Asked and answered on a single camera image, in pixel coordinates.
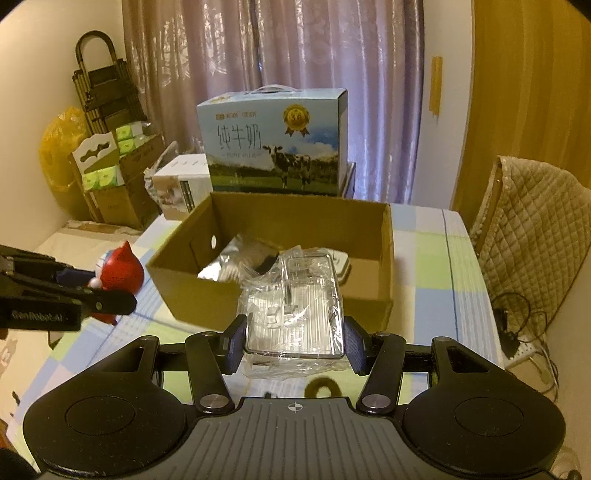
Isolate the black hair tie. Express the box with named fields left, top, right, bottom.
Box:
left=305, top=377, right=340, bottom=398

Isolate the clear plastic bag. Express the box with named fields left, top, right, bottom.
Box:
left=142, top=142, right=182, bottom=210

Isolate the red cat figurine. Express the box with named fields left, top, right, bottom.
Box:
left=90, top=240, right=145, bottom=326

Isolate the wooden chair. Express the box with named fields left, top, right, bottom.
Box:
left=471, top=161, right=503, bottom=252

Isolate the yellow wall note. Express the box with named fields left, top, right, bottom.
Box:
left=428, top=56, right=443, bottom=116

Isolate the folding hand cart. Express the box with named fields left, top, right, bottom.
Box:
left=71, top=30, right=141, bottom=137

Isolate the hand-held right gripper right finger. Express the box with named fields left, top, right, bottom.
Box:
left=344, top=316, right=483, bottom=414

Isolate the white appliance box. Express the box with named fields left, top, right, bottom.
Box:
left=153, top=154, right=213, bottom=221

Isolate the plaid tablecloth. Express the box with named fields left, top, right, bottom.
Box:
left=14, top=203, right=509, bottom=416

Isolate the yellow plastic bag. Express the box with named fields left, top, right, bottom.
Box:
left=39, top=106, right=90, bottom=215

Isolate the pink curtain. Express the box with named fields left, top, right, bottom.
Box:
left=122, top=0, right=426, bottom=204

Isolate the wooden door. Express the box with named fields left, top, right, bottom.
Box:
left=450, top=0, right=591, bottom=217

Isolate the clear plastic box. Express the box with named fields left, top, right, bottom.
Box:
left=238, top=247, right=349, bottom=379

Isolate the quilted chair cover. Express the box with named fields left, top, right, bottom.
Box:
left=468, top=156, right=591, bottom=333

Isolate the silver foil bag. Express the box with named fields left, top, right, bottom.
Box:
left=198, top=234, right=280, bottom=282

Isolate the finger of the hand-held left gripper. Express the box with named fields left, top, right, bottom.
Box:
left=0, top=244, right=95, bottom=289
left=0, top=272, right=138, bottom=319

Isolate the white square container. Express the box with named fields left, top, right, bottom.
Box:
left=330, top=251, right=352, bottom=281

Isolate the stack of green tissue packs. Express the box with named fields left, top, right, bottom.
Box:
left=82, top=121, right=147, bottom=193

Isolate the milk carton with cow print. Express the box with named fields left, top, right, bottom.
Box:
left=196, top=85, right=349, bottom=197

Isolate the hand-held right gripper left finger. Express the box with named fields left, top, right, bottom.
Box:
left=111, top=314, right=247, bottom=414

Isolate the cardboard storage box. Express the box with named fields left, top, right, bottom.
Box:
left=69, top=131, right=167, bottom=230

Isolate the white power strip with cables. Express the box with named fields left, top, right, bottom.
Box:
left=491, top=291, right=546, bottom=361

